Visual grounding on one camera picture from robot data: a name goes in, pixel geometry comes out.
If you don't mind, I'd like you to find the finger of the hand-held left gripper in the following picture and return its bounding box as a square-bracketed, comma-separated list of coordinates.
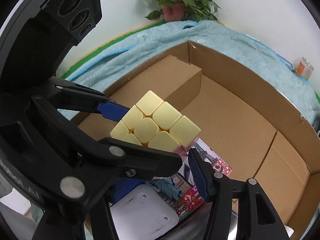
[31, 95, 183, 206]
[47, 77, 131, 121]

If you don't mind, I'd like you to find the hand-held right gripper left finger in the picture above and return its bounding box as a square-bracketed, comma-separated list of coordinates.
[31, 197, 118, 240]

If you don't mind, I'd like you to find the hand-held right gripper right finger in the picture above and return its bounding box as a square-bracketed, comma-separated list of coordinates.
[188, 149, 287, 240]

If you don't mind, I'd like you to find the colourful cartoon board game box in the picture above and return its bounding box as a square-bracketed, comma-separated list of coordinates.
[150, 141, 234, 217]

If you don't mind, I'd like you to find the pastel yellow puzzle cube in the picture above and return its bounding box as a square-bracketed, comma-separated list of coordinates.
[110, 90, 202, 155]

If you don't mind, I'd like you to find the white plastic box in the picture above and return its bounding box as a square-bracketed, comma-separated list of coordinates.
[110, 184, 179, 240]

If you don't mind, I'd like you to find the large cardboard box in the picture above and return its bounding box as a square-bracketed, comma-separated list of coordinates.
[72, 40, 320, 240]

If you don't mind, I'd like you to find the small brown cardboard box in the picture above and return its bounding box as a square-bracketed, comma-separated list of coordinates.
[110, 54, 202, 110]

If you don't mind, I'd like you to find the green mat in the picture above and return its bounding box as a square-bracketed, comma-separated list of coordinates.
[56, 21, 165, 79]

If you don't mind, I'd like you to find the orange label glass jar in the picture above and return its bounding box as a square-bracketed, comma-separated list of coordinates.
[296, 57, 314, 80]

